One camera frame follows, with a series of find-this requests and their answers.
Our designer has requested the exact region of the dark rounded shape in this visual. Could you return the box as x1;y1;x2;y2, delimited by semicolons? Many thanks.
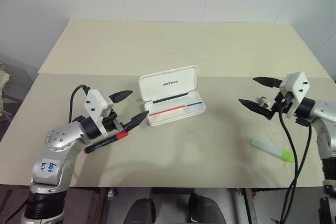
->
188;193;224;224
125;197;158;224

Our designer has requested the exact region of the white handwritten label sticker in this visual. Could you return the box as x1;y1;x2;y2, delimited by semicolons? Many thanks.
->
36;158;60;180

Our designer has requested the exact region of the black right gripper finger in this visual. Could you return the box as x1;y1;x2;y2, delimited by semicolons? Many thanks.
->
252;76;282;89
238;99;275;120

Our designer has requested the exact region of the black pen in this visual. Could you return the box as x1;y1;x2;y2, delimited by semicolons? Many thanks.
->
152;92;188;104

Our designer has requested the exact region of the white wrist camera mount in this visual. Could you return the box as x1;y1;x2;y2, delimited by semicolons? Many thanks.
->
84;89;114;135
278;71;310;119

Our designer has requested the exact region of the black marker with red cap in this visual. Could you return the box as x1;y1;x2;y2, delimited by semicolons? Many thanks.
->
83;132;129;154

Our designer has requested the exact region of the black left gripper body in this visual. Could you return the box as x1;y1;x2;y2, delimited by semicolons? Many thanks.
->
101;109;127;134

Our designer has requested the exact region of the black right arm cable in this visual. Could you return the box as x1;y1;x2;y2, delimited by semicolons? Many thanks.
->
278;91;314;224

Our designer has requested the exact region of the white pen case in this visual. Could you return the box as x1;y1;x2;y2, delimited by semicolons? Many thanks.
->
138;65;206;127

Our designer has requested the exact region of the green highlighter with clear cap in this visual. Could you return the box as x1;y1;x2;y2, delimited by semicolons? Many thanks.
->
250;138;295;164

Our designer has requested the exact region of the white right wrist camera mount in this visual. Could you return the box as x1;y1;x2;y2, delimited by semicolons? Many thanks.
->
278;71;310;119

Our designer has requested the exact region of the red pen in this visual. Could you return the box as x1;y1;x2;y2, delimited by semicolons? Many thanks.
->
149;105;186;117

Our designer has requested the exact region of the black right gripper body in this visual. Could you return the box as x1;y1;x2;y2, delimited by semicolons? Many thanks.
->
270;91;295;120

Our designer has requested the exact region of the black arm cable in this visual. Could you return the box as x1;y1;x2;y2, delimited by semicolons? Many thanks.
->
68;84;91;124
278;91;314;224

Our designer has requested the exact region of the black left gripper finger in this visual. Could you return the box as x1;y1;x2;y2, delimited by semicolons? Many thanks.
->
123;111;149;132
109;90;133;103

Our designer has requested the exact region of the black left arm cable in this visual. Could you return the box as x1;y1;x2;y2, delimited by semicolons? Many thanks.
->
68;84;91;124

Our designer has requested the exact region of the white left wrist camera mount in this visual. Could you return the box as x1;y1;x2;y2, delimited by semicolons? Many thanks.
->
84;89;114;135

